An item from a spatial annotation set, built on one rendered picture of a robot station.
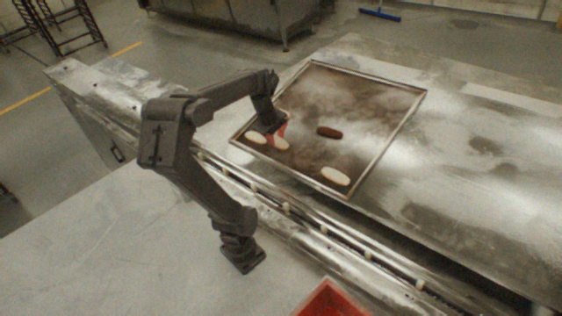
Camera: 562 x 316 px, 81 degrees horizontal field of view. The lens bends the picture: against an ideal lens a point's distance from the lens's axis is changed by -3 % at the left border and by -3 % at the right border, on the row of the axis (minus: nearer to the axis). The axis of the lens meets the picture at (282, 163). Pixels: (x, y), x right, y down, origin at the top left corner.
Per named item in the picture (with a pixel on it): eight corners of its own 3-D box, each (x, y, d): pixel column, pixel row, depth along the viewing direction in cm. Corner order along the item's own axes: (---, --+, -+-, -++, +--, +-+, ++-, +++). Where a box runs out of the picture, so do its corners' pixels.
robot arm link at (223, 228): (223, 245, 92) (241, 248, 90) (212, 223, 85) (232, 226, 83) (235, 219, 98) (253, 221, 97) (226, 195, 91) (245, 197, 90)
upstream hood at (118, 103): (49, 82, 199) (40, 68, 193) (76, 68, 208) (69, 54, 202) (162, 158, 130) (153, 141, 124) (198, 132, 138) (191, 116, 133)
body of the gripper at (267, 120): (252, 130, 107) (244, 112, 101) (275, 111, 110) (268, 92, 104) (265, 138, 103) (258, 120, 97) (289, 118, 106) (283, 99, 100)
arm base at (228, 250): (219, 250, 99) (244, 276, 92) (211, 234, 94) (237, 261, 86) (242, 232, 103) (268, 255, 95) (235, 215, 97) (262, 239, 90)
